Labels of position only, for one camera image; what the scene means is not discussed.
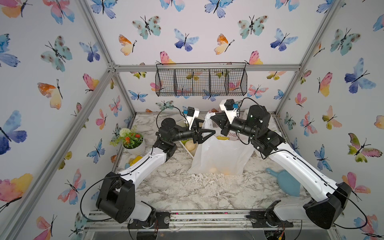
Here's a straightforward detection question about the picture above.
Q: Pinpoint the potted flower plant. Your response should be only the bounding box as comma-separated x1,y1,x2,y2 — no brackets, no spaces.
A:
110,128,146,156

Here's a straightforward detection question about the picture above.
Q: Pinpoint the lemon print plastic bag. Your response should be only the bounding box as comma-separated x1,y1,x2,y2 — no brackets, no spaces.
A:
242,109,279,132

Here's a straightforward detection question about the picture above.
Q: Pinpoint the clear white plastic bag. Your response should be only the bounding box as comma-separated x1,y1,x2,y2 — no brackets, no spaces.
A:
188,113,254,175

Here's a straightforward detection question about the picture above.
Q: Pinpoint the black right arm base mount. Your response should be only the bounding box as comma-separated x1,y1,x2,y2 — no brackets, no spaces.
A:
245,200,294,228

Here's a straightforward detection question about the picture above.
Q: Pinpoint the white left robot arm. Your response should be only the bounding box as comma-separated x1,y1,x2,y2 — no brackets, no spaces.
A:
96,118,216,228

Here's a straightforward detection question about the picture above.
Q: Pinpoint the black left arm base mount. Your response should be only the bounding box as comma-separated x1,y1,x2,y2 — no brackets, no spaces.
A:
128,211,171,230

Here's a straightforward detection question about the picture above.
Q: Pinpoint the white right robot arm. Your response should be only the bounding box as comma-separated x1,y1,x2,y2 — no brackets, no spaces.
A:
211,99,352,230

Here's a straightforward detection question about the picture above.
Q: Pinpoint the aluminium front rail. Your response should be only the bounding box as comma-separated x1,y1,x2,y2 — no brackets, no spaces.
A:
85,209,321,232

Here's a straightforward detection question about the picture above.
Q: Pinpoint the black wire wall basket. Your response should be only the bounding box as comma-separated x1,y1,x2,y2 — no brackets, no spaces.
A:
153,63,248,97

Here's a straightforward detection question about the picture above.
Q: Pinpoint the beige pear lower left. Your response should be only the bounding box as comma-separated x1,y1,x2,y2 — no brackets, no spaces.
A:
185,140,198,152

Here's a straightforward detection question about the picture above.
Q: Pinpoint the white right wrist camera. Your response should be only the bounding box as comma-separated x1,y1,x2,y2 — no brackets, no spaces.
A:
220,99,238,124

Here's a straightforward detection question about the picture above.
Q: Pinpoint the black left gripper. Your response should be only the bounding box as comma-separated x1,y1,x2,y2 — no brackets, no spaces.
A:
169,119,213,146

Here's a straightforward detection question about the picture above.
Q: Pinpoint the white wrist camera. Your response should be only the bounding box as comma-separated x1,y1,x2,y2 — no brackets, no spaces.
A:
183,107,200,130
220,99,238,124

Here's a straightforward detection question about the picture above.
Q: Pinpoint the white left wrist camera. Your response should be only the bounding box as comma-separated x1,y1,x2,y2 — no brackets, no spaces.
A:
183,107,200,130

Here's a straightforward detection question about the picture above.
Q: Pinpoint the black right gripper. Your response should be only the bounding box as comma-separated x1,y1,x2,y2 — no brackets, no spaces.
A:
211,112,262,143

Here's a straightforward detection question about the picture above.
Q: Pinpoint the light blue dustpan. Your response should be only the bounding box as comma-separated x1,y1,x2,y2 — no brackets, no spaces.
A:
266,168,301,197

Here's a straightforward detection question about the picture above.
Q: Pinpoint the yellow toy shovel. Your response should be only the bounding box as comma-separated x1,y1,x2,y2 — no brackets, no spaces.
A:
128,156,143,167

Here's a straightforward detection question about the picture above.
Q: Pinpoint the white rectangular tray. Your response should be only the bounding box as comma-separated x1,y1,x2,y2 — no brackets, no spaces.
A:
176,109,213,157

